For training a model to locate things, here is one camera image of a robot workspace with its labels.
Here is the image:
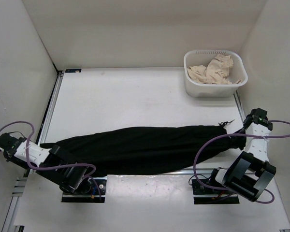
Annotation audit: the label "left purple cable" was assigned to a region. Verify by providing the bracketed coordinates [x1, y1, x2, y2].
[0, 120, 103, 201]

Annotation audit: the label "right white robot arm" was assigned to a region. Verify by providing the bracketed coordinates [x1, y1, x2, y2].
[207, 108, 276, 202]

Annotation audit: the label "white plastic basket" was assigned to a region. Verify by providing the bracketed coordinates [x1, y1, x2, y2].
[183, 50, 248, 98]

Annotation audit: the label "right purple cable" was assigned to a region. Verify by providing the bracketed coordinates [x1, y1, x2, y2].
[192, 119, 290, 205]

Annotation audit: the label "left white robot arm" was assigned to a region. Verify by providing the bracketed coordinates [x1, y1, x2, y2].
[0, 133, 92, 194]

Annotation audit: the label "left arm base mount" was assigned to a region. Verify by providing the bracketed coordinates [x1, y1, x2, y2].
[61, 176, 107, 203]

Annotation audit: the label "beige trousers in basket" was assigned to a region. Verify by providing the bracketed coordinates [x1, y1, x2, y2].
[188, 54, 242, 85]

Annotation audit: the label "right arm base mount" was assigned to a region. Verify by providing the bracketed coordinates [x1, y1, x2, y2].
[188, 169, 239, 205]

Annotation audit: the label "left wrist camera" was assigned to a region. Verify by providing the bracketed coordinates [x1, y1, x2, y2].
[0, 133, 26, 156]

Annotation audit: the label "black trousers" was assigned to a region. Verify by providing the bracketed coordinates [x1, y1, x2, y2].
[55, 123, 245, 177]

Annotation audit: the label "purple cable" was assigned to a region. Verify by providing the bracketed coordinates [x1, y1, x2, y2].
[192, 119, 290, 205]
[0, 120, 103, 201]

